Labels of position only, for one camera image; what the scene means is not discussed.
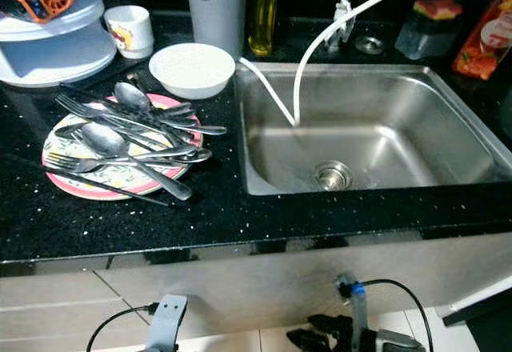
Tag clear container with watermelon lid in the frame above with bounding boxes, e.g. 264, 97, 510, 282
396, 0, 463, 61

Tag red food packet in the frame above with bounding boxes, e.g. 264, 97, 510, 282
452, 0, 512, 81

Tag white printed mug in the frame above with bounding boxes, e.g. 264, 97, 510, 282
104, 5, 154, 59

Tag floral plate with pink rim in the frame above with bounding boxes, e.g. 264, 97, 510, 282
42, 94, 203, 202

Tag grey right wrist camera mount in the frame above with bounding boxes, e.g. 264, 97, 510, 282
334, 272, 370, 352

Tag yellow oil bottle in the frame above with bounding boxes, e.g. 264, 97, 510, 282
248, 0, 282, 57

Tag metal sink drain strainer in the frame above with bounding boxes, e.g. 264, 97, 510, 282
314, 161, 354, 192

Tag chrome sink faucet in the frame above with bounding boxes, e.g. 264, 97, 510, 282
324, 0, 362, 49

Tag short white hose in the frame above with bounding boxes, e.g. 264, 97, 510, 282
238, 56, 297, 126

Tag silver metal spoon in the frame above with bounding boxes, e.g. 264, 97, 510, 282
80, 122, 194, 202
114, 82, 228, 137

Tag stainless steel sink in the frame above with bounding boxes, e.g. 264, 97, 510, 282
235, 62, 512, 198

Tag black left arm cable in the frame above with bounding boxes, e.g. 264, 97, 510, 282
86, 302, 160, 352

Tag long white curved hose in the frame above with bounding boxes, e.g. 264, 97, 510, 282
292, 0, 454, 126

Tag beige kitchen cabinet front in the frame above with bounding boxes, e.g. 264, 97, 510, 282
0, 232, 512, 352

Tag white tiered plastic rack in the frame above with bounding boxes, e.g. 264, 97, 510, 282
0, 0, 118, 88

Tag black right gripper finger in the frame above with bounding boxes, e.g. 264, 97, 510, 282
307, 313, 352, 342
286, 327, 328, 352

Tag round metal sink cap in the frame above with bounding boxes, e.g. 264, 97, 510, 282
354, 36, 386, 55

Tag white bowl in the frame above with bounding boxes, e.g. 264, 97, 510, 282
149, 42, 236, 100

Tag grey canister with red logo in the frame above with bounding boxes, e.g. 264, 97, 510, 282
184, 0, 247, 55

